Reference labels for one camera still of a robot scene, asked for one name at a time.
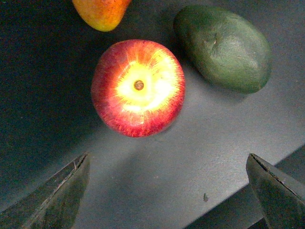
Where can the dark green avocado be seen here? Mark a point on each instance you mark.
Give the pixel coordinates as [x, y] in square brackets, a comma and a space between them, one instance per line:
[224, 47]

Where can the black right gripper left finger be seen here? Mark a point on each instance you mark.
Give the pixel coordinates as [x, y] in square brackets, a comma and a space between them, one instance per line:
[54, 204]

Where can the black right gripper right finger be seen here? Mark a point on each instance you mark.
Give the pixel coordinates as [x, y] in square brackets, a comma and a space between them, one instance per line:
[281, 197]

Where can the orange yellow mango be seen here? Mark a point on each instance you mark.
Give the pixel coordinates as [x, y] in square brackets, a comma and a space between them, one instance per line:
[102, 15]

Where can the red yellow apple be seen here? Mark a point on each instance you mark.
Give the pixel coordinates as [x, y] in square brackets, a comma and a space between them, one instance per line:
[138, 87]

